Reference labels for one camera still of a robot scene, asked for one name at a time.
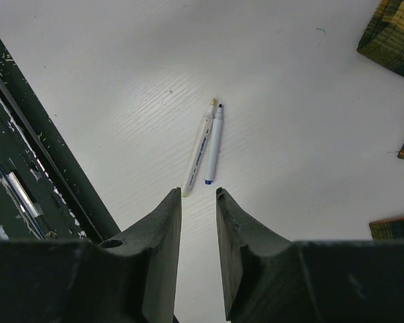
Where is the pink cap white marker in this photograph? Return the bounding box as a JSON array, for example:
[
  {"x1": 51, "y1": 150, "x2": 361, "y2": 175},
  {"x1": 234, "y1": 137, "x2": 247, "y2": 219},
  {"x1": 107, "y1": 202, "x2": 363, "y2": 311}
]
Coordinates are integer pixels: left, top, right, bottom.
[{"x1": 181, "y1": 98, "x2": 216, "y2": 198}]

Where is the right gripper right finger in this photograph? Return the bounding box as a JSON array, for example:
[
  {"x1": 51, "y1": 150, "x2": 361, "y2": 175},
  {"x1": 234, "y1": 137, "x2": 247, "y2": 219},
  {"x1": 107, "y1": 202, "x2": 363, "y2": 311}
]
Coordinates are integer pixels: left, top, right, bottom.
[{"x1": 216, "y1": 188, "x2": 404, "y2": 322}]

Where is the yellow plaid shirt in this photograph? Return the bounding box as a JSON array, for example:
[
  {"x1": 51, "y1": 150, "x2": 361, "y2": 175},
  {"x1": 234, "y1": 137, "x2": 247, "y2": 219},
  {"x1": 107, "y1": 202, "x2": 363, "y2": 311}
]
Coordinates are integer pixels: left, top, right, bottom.
[{"x1": 357, "y1": 1, "x2": 404, "y2": 240}]

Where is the blue cap white marker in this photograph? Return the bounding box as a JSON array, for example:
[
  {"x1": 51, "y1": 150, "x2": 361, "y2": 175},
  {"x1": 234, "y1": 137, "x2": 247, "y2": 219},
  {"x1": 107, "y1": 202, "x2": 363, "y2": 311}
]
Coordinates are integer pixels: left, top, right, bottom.
[{"x1": 204, "y1": 104, "x2": 224, "y2": 185}]

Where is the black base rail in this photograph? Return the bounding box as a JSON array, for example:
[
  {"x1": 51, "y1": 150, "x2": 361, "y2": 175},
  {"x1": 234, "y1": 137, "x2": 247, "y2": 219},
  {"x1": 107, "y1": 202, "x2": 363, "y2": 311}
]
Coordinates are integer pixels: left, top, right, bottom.
[{"x1": 0, "y1": 39, "x2": 119, "y2": 243}]

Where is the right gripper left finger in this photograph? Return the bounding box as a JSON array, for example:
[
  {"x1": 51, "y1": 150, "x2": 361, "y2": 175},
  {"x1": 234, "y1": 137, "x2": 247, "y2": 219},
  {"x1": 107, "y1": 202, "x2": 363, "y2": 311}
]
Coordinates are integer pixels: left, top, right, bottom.
[{"x1": 0, "y1": 188, "x2": 182, "y2": 322}]

